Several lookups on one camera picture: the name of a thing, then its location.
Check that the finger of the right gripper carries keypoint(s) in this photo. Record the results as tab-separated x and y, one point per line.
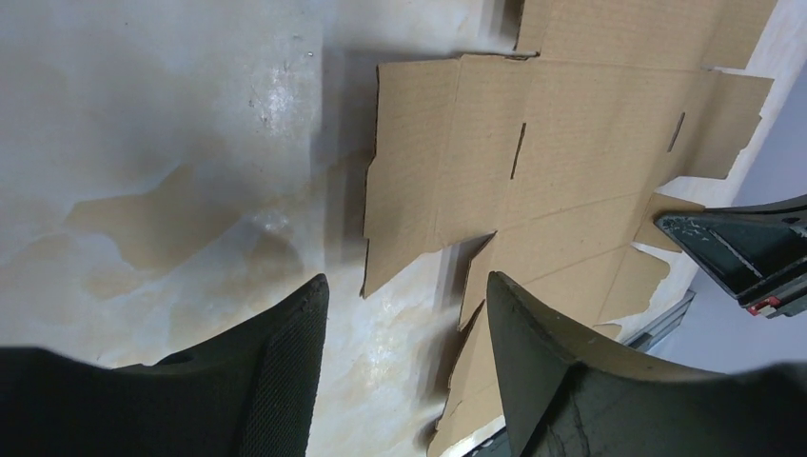
756	254

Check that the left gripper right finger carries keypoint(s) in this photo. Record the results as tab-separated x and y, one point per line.
567	390

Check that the brown cardboard box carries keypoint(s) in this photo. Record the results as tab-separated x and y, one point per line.
554	156

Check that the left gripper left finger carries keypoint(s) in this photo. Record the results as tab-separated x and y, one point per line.
249	391

